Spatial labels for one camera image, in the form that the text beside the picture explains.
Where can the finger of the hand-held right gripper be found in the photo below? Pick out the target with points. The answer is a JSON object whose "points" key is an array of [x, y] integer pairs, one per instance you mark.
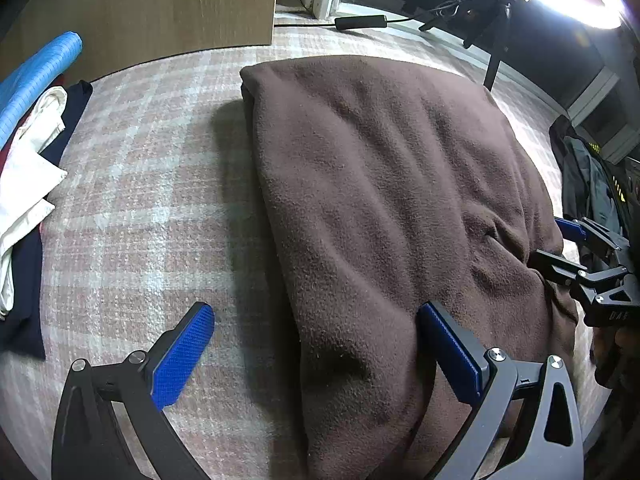
{"points": [[555, 265], [570, 227]]}

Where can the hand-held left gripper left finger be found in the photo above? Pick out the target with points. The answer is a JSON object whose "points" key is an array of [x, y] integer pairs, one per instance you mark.
{"points": [[182, 355]]}

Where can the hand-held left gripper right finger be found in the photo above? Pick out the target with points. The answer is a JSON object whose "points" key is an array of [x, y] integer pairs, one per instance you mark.
{"points": [[450, 350]]}

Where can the brown sweater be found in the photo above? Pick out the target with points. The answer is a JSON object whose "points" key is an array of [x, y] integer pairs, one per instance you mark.
{"points": [[375, 185]]}

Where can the pile of dark clothes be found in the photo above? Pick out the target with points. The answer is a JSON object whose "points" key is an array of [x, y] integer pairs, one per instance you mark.
{"points": [[590, 185]]}

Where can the person's right hand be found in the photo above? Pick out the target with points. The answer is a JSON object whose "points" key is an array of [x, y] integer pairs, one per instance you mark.
{"points": [[617, 355]]}

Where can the navy cloth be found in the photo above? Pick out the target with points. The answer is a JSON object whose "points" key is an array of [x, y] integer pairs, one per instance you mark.
{"points": [[25, 310]]}

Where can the plaid blanket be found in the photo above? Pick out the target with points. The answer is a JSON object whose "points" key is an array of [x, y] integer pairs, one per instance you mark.
{"points": [[150, 185]]}

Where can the black tripod stand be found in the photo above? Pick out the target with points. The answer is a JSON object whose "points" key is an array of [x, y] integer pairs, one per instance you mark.
{"points": [[492, 67]]}

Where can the white cloth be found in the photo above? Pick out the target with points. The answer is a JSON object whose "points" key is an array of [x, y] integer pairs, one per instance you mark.
{"points": [[25, 180]]}

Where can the red cloth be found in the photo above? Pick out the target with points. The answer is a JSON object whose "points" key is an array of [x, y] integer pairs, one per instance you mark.
{"points": [[6, 157]]}

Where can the black cylindrical device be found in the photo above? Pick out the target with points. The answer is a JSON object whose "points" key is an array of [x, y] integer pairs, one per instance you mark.
{"points": [[360, 22]]}

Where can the blue satin cloth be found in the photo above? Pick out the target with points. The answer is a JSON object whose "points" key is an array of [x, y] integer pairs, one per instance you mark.
{"points": [[35, 80]]}

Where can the wooden panel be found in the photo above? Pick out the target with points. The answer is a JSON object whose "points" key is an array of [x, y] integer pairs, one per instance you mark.
{"points": [[150, 10]]}

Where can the white window frame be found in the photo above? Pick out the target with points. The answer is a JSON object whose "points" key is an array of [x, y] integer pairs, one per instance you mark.
{"points": [[595, 95]]}

